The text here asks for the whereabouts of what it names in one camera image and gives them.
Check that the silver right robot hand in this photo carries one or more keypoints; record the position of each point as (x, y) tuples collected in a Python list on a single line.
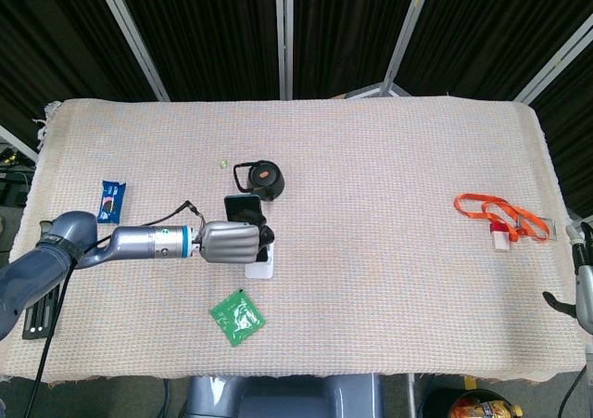
[(584, 297)]

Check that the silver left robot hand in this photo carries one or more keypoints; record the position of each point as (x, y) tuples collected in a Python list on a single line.
[(227, 244)]

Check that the black smartphone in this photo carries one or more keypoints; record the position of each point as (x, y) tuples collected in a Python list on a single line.
[(243, 209)]

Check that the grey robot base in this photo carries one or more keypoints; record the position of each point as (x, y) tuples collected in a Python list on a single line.
[(287, 399)]

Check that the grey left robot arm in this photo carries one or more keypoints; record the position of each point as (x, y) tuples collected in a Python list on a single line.
[(139, 242)]

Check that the white phone stand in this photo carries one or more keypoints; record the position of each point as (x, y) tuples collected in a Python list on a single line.
[(259, 270)]

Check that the green sachet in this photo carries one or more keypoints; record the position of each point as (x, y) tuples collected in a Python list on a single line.
[(236, 318)]

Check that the black bottle cap with loop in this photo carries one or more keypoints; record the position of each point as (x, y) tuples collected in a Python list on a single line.
[(273, 184)]

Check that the clear badge holder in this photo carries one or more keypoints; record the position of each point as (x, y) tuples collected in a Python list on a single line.
[(551, 225)]

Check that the white and red badge card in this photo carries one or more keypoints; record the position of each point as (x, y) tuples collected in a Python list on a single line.
[(500, 242)]

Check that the blue cookie packet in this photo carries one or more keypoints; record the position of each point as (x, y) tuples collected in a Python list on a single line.
[(111, 202)]

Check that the beige woven tablecloth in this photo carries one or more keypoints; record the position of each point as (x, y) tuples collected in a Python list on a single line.
[(370, 251)]

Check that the orange snack packet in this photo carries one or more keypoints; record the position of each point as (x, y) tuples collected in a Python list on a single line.
[(482, 409)]

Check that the black curtain panel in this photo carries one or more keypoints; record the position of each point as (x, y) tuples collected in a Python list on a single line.
[(343, 29), (500, 19), (574, 135), (208, 33), (55, 42)]

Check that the black round bin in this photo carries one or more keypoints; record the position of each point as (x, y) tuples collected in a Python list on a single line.
[(435, 404)]

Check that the white screen frame post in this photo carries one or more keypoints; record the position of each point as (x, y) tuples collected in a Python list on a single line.
[(133, 38), (284, 33), (556, 61), (18, 142), (410, 33)]

